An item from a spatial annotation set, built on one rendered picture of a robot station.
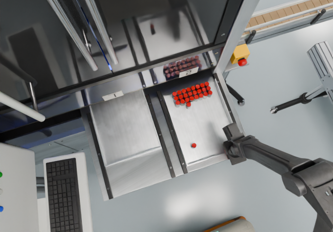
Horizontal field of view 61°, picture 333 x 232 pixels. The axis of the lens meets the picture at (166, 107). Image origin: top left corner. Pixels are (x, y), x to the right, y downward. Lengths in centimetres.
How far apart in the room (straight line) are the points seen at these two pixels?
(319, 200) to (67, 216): 105
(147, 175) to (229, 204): 105
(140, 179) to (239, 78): 139
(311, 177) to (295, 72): 191
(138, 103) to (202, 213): 112
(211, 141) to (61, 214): 75
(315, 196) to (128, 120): 88
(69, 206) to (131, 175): 31
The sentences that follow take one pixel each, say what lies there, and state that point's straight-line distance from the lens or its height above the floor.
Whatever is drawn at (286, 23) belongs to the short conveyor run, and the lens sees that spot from 157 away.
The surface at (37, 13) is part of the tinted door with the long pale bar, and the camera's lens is 70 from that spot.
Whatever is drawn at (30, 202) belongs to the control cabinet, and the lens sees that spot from 143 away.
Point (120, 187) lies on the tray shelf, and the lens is 131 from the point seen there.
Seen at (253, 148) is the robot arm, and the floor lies 127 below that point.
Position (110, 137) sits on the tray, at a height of 88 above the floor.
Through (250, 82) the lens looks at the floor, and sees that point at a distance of 241.
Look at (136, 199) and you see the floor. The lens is 219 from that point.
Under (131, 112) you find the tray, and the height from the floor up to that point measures 88.
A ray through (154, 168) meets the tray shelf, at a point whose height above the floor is 88.
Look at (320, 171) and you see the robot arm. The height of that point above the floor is 153.
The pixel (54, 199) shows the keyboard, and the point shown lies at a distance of 145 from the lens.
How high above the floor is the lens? 218
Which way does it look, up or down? 75 degrees down
